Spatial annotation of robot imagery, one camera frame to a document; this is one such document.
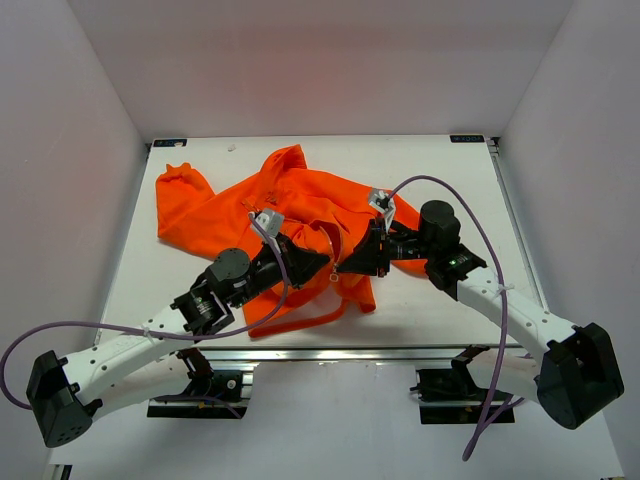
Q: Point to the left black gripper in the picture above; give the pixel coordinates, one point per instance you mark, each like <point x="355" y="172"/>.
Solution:
<point x="302" y="262"/>

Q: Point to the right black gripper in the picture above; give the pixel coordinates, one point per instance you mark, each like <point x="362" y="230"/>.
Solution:
<point x="366" y="258"/>

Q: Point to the orange zip-up jacket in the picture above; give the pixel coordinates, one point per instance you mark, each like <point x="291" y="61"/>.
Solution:
<point x="322" y="212"/>

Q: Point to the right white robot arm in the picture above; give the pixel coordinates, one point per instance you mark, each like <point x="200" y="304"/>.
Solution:
<point x="569" y="370"/>

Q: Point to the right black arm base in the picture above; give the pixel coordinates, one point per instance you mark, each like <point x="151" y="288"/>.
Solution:
<point x="445" y="392"/>

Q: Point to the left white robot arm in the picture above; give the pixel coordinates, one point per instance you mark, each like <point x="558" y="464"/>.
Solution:
<point x="68" y="394"/>

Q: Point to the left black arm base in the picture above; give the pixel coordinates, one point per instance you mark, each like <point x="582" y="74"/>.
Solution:
<point x="214" y="391"/>

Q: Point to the right blue table label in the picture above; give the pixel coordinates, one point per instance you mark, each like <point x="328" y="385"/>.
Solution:
<point x="466" y="138"/>

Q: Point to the blue table label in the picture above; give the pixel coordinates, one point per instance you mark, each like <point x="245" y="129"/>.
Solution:
<point x="466" y="138"/>
<point x="169" y="143"/>

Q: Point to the left blue table label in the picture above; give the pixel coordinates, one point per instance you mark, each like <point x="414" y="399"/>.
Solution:
<point x="169" y="143"/>

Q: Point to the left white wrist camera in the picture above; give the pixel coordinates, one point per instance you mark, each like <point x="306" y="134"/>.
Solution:
<point x="266" y="223"/>

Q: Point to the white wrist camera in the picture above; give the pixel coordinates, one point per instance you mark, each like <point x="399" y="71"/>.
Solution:
<point x="381" y="201"/>
<point x="266" y="223"/>

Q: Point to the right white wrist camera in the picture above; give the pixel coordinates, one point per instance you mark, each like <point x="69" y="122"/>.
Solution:
<point x="381" y="201"/>

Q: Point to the aluminium table front rail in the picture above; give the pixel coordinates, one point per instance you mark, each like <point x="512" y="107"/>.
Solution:
<point x="392" y="354"/>

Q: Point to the aluminium table rail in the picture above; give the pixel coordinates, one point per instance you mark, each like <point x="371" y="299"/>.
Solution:
<point x="532" y="275"/>
<point x="392" y="354"/>

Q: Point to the aluminium table right rail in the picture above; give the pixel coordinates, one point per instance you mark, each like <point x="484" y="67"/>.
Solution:
<point x="532" y="275"/>

